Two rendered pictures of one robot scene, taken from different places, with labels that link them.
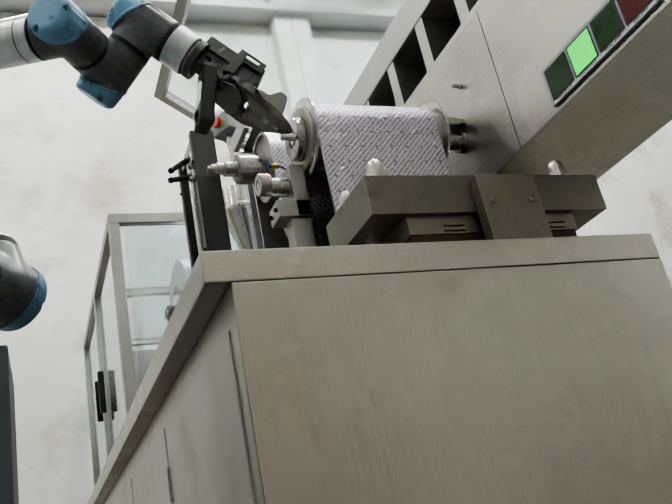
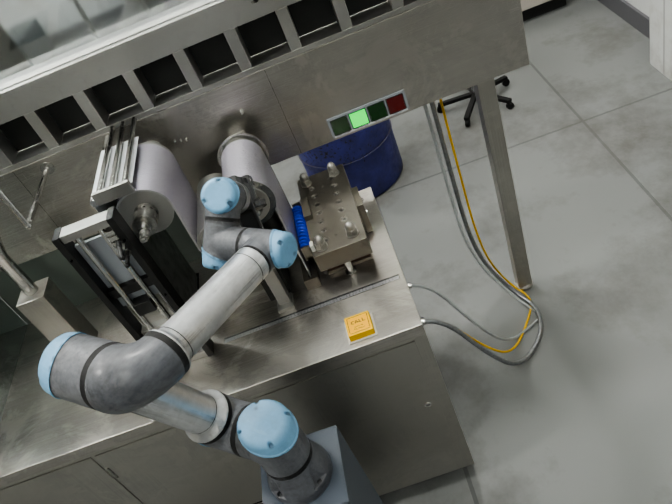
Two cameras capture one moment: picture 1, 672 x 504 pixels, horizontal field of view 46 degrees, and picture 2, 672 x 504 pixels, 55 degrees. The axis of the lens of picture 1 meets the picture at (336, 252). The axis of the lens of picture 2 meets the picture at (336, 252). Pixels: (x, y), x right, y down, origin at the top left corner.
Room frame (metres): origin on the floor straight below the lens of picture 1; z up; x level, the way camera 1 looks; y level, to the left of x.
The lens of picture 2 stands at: (0.34, 1.18, 2.18)
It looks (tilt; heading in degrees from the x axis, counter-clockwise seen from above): 40 degrees down; 301
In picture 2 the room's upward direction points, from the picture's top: 25 degrees counter-clockwise
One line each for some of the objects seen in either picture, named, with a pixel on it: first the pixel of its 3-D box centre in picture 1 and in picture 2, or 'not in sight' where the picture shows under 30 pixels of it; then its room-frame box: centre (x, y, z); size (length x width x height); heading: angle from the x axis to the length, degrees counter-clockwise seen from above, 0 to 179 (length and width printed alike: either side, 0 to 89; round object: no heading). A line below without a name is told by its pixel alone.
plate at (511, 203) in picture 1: (512, 209); (362, 209); (1.04, -0.26, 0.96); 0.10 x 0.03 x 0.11; 114
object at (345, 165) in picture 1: (395, 194); (284, 210); (1.21, -0.12, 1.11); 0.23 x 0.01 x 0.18; 114
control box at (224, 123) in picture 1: (223, 117); not in sight; (1.73, 0.21, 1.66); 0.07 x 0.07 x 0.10; 51
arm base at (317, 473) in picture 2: not in sight; (293, 463); (1.03, 0.58, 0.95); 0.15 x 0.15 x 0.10
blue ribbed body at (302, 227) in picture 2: not in sight; (301, 227); (1.19, -0.13, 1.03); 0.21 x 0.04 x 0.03; 114
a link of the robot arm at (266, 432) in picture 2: not in sight; (271, 436); (1.04, 0.58, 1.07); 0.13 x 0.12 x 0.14; 168
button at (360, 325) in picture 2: not in sight; (359, 326); (0.98, 0.16, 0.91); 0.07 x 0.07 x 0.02; 24
